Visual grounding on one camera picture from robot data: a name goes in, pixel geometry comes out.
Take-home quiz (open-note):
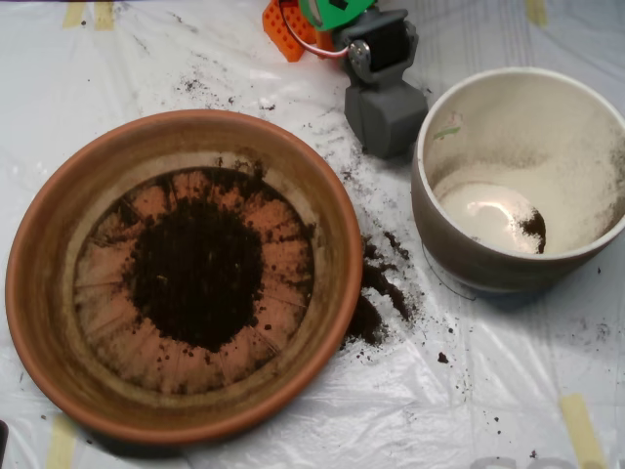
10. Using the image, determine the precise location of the dark soil heap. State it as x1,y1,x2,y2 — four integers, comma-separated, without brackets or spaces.
518,208,548,255

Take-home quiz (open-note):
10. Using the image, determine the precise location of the dark soil pile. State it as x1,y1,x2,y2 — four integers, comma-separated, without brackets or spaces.
127,165,269,354

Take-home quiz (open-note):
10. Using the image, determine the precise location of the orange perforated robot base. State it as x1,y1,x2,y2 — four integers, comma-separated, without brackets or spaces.
262,0,338,64

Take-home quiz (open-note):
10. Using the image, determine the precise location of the white ceramic pot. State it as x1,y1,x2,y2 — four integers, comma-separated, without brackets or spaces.
409,66,625,294

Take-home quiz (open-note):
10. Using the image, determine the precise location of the spilled dark soil patch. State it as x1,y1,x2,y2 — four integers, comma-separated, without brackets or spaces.
339,232,426,351

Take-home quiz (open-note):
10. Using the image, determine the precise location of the terracotta plant saucer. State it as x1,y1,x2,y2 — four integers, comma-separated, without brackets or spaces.
4,107,363,446

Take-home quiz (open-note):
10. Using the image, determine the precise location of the beige masking tape strip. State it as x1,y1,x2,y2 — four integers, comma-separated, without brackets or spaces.
94,0,116,31
45,413,79,469
524,0,549,26
62,0,85,28
560,393,607,469

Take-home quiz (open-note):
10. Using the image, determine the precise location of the clear plastic cover sheet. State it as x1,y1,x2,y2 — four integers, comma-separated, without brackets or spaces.
0,0,625,469

